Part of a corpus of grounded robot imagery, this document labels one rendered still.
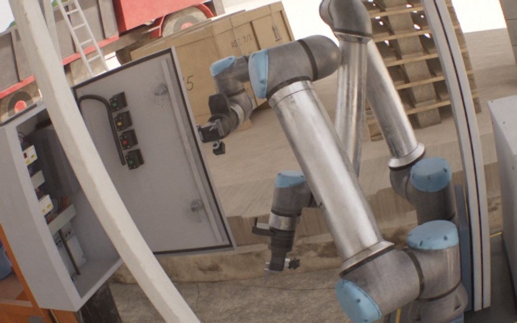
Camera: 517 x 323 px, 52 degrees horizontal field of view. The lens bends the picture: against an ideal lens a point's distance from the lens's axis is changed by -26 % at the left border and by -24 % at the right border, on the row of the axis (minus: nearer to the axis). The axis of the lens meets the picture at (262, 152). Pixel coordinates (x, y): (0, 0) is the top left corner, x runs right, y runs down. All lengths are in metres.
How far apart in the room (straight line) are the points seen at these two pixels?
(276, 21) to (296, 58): 3.86
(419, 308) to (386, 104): 0.74
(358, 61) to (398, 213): 1.25
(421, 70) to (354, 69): 1.73
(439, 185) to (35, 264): 1.28
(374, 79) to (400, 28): 1.54
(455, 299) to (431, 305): 0.08
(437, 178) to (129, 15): 9.65
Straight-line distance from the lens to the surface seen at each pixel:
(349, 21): 1.83
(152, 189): 1.95
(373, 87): 2.01
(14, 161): 1.69
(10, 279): 2.49
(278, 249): 2.05
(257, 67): 1.60
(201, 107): 4.82
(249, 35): 5.04
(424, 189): 1.95
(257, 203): 3.25
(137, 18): 11.30
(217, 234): 1.91
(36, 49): 1.37
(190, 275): 3.38
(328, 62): 1.66
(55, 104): 1.37
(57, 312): 2.49
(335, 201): 1.51
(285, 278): 3.15
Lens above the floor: 1.36
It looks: 14 degrees down
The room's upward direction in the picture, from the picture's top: 17 degrees counter-clockwise
